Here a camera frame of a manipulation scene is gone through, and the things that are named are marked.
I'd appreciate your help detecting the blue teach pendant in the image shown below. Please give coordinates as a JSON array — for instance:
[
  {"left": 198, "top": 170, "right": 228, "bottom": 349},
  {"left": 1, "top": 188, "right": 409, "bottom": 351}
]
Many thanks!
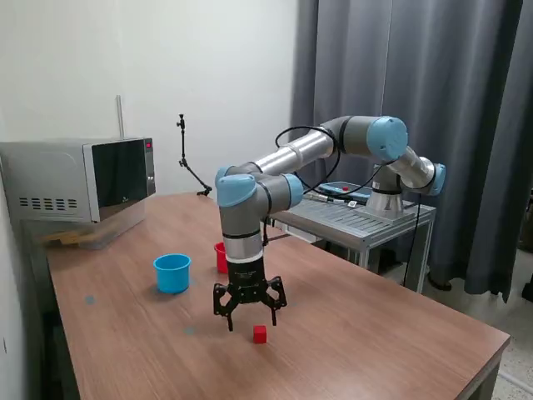
[{"left": 319, "top": 181, "right": 371, "bottom": 200}]

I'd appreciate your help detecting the black cable with metal plug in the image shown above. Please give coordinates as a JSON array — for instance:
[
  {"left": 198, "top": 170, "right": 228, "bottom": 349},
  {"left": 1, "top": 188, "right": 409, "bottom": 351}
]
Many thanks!
[{"left": 304, "top": 190, "right": 347, "bottom": 204}]

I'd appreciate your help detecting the white wall pipe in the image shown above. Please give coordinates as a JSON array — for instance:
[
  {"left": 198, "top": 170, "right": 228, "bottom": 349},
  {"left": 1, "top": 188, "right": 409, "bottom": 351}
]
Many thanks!
[{"left": 116, "top": 94, "right": 126, "bottom": 139}]

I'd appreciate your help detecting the red plastic cup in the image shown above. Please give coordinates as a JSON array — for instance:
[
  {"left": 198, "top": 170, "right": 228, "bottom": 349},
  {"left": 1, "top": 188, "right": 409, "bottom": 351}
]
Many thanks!
[{"left": 213, "top": 242, "right": 229, "bottom": 275}]

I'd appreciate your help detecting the grey metal robot stand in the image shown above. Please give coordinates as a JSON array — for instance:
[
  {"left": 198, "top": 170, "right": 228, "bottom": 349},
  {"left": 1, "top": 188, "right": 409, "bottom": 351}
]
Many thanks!
[{"left": 266, "top": 191, "right": 437, "bottom": 295}]

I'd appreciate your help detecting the black base power cable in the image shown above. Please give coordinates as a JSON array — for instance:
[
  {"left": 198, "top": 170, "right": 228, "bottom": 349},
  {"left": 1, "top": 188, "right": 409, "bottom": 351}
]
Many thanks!
[{"left": 400, "top": 195, "right": 421, "bottom": 287}]

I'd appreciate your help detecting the light wooden block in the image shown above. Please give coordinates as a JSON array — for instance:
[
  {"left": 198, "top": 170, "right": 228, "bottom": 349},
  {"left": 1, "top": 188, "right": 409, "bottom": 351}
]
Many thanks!
[{"left": 45, "top": 232, "right": 91, "bottom": 247}]

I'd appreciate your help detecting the grey curtain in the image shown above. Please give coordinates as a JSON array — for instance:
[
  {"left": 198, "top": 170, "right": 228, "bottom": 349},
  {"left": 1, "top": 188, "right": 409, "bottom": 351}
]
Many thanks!
[{"left": 288, "top": 0, "right": 533, "bottom": 304}]

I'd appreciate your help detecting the white floor cord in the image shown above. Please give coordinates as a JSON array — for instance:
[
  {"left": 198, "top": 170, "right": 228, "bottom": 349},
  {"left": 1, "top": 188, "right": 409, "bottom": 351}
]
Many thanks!
[{"left": 497, "top": 372, "right": 533, "bottom": 387}]

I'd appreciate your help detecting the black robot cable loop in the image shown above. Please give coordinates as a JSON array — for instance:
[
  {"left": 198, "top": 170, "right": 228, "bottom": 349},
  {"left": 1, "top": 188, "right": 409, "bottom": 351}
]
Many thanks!
[{"left": 261, "top": 124, "right": 389, "bottom": 247}]

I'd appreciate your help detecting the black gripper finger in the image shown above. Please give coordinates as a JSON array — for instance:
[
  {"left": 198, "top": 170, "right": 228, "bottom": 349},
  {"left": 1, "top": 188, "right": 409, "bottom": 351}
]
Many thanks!
[
  {"left": 212, "top": 282, "right": 242, "bottom": 333},
  {"left": 263, "top": 275, "right": 290, "bottom": 328}
]

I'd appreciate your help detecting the silver microwave oven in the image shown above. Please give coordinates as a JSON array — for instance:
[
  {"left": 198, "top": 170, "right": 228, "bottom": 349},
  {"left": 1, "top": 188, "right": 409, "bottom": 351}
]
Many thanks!
[{"left": 0, "top": 137, "right": 157, "bottom": 225}]

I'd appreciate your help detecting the light blue plastic bin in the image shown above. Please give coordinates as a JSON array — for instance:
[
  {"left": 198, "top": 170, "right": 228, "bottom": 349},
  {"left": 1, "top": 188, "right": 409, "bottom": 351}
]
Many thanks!
[{"left": 152, "top": 252, "right": 193, "bottom": 294}]

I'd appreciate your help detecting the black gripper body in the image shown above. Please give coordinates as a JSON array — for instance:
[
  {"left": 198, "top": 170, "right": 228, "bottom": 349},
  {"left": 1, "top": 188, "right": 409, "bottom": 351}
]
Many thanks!
[{"left": 226, "top": 257, "right": 268, "bottom": 304}]

